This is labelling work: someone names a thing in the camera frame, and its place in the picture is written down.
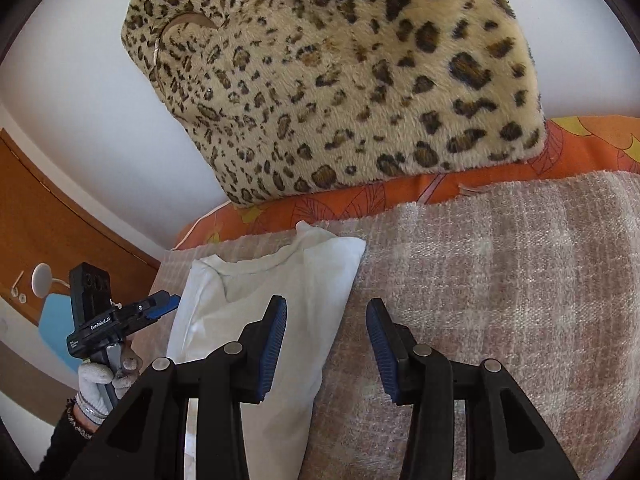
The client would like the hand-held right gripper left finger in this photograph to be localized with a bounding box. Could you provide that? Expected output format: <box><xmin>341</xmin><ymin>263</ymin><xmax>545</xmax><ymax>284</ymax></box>
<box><xmin>64</xmin><ymin>295</ymin><xmax>289</xmax><ymax>480</ymax></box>

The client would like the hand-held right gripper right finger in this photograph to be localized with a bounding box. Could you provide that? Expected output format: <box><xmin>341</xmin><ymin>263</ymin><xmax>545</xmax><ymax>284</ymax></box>
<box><xmin>365</xmin><ymin>297</ymin><xmax>582</xmax><ymax>480</ymax></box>

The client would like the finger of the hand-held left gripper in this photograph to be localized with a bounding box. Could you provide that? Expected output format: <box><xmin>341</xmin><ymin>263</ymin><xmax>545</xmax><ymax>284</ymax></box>
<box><xmin>131</xmin><ymin>292</ymin><xmax>182</xmax><ymax>323</ymax></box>

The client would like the white t-shirt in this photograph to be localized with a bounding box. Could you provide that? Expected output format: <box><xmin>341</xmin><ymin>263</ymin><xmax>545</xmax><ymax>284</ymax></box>
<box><xmin>165</xmin><ymin>220</ymin><xmax>367</xmax><ymax>480</ymax></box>

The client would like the person's left forearm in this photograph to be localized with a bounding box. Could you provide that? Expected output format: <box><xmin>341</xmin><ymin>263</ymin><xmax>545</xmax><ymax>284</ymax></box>
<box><xmin>34</xmin><ymin>402</ymin><xmax>98</xmax><ymax>480</ymax></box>

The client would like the person's left hand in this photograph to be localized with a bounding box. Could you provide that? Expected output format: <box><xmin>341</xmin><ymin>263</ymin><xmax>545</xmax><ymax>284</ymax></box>
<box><xmin>76</xmin><ymin>341</ymin><xmax>144</xmax><ymax>423</ymax></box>

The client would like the white clip-on desk lamp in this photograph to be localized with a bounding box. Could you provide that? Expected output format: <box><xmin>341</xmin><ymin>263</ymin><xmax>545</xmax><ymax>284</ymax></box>
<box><xmin>30</xmin><ymin>263</ymin><xmax>72</xmax><ymax>300</ymax></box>

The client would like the small white door fitting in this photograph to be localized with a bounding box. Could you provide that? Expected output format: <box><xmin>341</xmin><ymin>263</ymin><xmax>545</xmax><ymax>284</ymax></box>
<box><xmin>9</xmin><ymin>270</ymin><xmax>29</xmax><ymax>305</ymax></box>

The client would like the wooden door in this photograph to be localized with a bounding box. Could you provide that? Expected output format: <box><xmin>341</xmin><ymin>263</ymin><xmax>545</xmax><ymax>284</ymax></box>
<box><xmin>0</xmin><ymin>127</ymin><xmax>162</xmax><ymax>327</ymax></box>

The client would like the beige plaid blanket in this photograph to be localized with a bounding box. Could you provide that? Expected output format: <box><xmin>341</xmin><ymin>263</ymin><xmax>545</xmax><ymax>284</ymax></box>
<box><xmin>127</xmin><ymin>170</ymin><xmax>640</xmax><ymax>480</ymax></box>

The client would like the leopard print cushion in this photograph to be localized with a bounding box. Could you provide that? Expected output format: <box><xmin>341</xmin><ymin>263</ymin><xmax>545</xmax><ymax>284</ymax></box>
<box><xmin>120</xmin><ymin>0</ymin><xmax>548</xmax><ymax>208</ymax></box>

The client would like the beaded bracelet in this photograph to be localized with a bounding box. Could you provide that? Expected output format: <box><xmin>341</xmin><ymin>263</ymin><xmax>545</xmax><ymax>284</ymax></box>
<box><xmin>64</xmin><ymin>394</ymin><xmax>110</xmax><ymax>440</ymax></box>

